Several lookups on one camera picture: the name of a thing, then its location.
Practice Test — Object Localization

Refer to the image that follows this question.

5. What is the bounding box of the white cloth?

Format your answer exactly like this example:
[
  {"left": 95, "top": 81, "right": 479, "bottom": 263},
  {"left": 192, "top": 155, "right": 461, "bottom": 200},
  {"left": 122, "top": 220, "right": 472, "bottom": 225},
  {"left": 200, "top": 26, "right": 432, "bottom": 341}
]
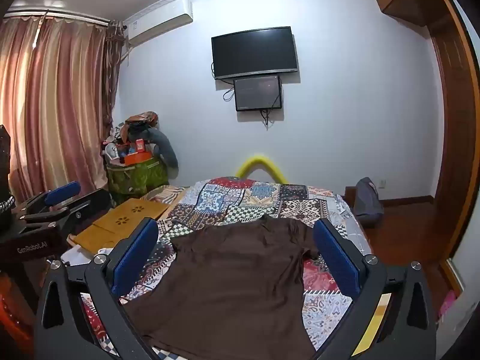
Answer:
[{"left": 61, "top": 245, "right": 113, "bottom": 268}]

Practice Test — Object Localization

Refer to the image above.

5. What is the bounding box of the orange jacket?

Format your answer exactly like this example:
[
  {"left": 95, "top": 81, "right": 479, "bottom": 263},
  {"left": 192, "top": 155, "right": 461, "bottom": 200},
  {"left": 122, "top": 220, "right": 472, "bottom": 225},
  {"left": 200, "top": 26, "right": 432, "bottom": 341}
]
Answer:
[{"left": 0, "top": 274, "right": 40, "bottom": 346}]

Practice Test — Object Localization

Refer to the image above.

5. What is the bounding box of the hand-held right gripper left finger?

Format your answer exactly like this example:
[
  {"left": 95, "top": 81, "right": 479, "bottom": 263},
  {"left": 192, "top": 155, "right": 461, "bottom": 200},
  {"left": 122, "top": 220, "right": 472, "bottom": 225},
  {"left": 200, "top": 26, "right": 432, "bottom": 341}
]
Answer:
[{"left": 34, "top": 217, "right": 160, "bottom": 360}]

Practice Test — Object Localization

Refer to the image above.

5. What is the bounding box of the wooden lap desk board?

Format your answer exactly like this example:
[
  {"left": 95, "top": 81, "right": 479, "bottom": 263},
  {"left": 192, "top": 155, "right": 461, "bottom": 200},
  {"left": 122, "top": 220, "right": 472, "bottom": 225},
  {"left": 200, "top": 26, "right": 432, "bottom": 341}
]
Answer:
[{"left": 73, "top": 198, "right": 177, "bottom": 253}]

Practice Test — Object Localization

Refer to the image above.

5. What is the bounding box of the wooden wardrobe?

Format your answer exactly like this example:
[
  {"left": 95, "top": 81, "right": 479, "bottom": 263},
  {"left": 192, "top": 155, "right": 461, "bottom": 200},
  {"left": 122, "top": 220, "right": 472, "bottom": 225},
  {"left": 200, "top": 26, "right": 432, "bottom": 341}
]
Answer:
[{"left": 367, "top": 0, "right": 479, "bottom": 293}]

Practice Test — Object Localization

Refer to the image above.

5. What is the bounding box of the white air conditioner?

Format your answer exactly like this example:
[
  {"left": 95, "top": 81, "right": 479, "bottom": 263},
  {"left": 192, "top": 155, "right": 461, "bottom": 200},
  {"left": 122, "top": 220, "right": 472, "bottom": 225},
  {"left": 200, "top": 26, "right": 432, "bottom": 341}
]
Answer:
[{"left": 124, "top": 0, "right": 194, "bottom": 44}]

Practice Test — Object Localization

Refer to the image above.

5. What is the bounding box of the pink item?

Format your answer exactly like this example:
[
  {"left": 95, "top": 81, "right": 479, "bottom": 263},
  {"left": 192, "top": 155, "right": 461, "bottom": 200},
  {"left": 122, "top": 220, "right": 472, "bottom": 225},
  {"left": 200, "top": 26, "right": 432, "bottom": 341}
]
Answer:
[{"left": 438, "top": 289, "right": 457, "bottom": 322}]

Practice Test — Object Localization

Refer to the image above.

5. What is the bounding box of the patchwork printed bedspread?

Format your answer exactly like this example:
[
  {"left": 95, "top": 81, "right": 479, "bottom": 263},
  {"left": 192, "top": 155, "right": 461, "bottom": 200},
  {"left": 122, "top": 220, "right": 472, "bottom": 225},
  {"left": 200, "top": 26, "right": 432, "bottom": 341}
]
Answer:
[{"left": 60, "top": 176, "right": 376, "bottom": 360}]

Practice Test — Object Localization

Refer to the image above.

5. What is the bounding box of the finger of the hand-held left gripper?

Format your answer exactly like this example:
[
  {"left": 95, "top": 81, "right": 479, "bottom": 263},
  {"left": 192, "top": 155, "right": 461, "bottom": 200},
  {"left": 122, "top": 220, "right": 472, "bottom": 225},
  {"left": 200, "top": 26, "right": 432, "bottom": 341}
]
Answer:
[
  {"left": 15, "top": 181, "right": 82, "bottom": 215},
  {"left": 20, "top": 188, "right": 112, "bottom": 241}
]

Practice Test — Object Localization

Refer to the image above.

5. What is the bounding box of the brown patterned curtain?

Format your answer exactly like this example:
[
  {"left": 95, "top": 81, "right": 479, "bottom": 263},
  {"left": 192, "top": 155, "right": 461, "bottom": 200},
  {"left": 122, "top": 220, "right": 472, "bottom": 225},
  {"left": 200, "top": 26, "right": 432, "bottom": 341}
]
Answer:
[{"left": 104, "top": 20, "right": 125, "bottom": 145}]

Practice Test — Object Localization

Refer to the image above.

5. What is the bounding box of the grey backpack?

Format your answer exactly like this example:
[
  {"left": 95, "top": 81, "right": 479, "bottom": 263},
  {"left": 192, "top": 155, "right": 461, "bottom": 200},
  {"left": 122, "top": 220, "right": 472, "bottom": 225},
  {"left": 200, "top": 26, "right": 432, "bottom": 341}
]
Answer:
[{"left": 353, "top": 177, "right": 385, "bottom": 227}]

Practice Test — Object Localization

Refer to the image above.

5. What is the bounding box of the yellow foam tube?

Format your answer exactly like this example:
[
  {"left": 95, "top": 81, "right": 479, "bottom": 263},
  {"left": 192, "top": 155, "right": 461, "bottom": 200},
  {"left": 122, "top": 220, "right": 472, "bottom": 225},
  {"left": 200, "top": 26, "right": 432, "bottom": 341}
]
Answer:
[{"left": 235, "top": 154, "right": 287, "bottom": 184}]

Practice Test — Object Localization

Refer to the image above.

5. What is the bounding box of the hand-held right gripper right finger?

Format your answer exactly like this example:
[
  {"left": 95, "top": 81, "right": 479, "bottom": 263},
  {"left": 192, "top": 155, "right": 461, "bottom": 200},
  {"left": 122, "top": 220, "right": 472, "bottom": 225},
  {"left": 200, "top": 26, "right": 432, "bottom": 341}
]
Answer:
[{"left": 313, "top": 218, "right": 439, "bottom": 360}]

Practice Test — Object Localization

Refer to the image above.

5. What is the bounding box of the brown t-shirt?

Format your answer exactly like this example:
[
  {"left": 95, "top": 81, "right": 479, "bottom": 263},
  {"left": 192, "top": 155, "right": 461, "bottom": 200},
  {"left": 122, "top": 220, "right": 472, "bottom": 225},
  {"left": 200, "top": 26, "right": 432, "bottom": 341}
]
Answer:
[{"left": 125, "top": 215, "right": 323, "bottom": 360}]

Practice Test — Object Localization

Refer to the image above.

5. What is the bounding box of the black wall television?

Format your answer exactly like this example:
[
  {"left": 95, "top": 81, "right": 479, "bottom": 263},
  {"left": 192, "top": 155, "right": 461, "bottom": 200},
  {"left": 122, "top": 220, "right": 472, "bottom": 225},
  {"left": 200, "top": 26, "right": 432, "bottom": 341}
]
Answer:
[{"left": 211, "top": 26, "right": 299, "bottom": 80}]

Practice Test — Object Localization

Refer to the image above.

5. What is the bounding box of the small black monitor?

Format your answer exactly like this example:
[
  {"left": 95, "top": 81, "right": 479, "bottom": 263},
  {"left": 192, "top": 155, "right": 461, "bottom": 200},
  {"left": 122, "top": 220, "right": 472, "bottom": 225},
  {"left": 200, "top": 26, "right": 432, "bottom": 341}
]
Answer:
[{"left": 233, "top": 75, "right": 283, "bottom": 112}]

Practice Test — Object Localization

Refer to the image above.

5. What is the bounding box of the orange box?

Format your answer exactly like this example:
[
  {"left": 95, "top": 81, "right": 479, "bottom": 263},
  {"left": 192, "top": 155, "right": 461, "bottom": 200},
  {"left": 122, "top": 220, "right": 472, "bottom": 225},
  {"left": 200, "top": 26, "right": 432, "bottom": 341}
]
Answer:
[{"left": 124, "top": 152, "right": 154, "bottom": 166}]

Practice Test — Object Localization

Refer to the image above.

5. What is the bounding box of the pink striped curtain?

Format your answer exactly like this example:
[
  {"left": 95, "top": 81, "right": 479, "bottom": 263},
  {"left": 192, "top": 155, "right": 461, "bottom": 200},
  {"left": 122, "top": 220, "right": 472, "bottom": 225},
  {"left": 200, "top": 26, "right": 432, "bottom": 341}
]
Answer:
[{"left": 0, "top": 9, "right": 113, "bottom": 205}]

